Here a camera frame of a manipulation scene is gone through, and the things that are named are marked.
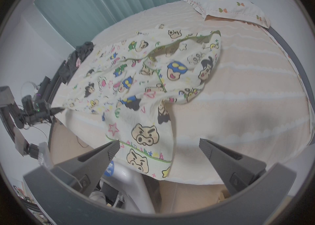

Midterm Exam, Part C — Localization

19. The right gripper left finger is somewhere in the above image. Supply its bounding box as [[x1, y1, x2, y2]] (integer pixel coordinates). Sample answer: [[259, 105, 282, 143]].
[[53, 140, 121, 197]]

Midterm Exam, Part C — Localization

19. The pile of clothes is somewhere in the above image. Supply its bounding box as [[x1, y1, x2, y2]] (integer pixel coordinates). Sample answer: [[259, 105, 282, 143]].
[[60, 41, 94, 85]]

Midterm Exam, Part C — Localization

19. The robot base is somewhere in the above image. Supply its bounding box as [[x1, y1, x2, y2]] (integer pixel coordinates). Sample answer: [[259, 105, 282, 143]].
[[89, 160, 158, 216]]

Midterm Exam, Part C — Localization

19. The white printed pillow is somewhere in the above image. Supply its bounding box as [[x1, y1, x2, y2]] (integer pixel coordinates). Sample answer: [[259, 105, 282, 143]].
[[182, 0, 271, 29]]

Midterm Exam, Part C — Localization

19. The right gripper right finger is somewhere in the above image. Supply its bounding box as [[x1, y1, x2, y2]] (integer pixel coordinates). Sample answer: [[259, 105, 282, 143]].
[[199, 138, 267, 199]]

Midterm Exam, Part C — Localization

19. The bed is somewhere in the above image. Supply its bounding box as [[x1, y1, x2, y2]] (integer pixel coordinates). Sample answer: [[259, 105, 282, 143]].
[[49, 0, 315, 187]]

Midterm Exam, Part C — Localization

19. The white printed pyjama top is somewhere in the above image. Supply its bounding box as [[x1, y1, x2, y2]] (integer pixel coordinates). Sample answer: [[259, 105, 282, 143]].
[[63, 23, 223, 179]]

